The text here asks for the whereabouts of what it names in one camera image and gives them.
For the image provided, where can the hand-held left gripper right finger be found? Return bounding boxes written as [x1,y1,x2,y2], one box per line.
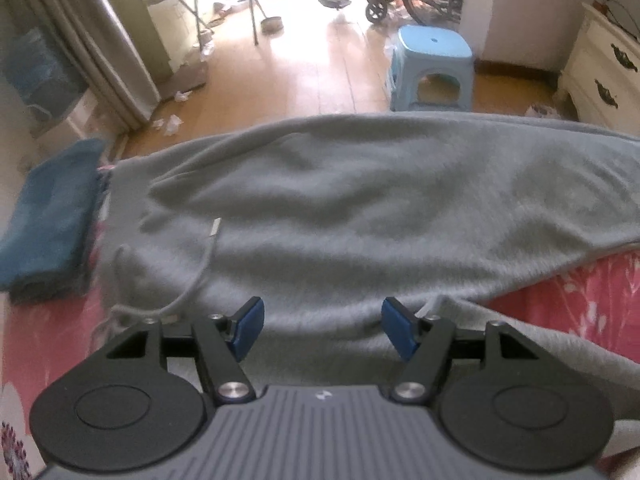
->
[381,296,551,403]

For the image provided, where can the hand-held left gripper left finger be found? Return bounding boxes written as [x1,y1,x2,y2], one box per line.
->
[90,296,265,405]

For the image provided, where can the grey fleece pants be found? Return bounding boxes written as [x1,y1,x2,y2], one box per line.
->
[90,112,640,426]

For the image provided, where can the pink floral blanket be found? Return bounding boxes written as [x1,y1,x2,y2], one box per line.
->
[0,160,640,480]

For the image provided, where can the crumpled white paper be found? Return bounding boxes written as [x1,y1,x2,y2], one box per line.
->
[150,115,183,136]

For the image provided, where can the folded teal cloth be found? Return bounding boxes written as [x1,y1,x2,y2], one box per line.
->
[0,139,108,306]

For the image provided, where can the person's white fluffy clothing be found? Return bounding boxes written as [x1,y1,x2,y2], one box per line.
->
[610,420,640,480]

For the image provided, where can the blue plastic stool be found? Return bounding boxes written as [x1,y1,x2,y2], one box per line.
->
[387,25,475,112]

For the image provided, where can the beige curtain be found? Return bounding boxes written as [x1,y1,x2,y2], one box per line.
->
[10,0,161,131]

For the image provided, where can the blue plastic container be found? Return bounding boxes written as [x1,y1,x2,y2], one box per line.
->
[0,27,86,121]

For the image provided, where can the cream nightstand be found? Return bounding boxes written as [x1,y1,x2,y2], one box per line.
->
[555,2,640,136]

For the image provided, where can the nightstand cable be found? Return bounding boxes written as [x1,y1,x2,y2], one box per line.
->
[595,0,640,41]

